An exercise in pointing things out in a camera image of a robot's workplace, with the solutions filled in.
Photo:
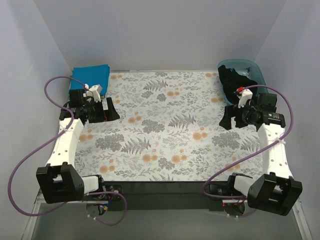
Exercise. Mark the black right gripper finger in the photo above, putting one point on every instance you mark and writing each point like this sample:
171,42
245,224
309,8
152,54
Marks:
226,121
239,122

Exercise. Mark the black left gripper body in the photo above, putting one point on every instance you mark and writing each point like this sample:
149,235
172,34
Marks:
105,110

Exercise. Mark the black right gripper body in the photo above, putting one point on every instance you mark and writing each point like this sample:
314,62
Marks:
235,116

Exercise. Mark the black t shirt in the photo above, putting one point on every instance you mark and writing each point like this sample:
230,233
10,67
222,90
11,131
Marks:
231,81

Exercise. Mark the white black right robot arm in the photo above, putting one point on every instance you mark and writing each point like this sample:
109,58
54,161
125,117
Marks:
275,191

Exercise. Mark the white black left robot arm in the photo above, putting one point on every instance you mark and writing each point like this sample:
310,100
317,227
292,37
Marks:
58,180

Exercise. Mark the teal plastic bin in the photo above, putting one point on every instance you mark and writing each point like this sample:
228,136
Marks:
245,68

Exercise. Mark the floral table mat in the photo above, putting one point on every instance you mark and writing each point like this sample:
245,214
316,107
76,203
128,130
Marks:
168,130

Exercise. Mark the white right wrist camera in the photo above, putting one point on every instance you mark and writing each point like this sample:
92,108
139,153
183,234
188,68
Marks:
244,95

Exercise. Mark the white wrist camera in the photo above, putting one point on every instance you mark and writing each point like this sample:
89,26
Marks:
94,91
244,95

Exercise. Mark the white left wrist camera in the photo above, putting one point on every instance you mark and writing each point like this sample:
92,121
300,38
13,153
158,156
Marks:
94,91

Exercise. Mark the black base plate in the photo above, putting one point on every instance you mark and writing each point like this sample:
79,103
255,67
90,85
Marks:
177,195

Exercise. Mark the aluminium frame rail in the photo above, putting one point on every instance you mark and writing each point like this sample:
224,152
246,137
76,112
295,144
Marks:
67,222

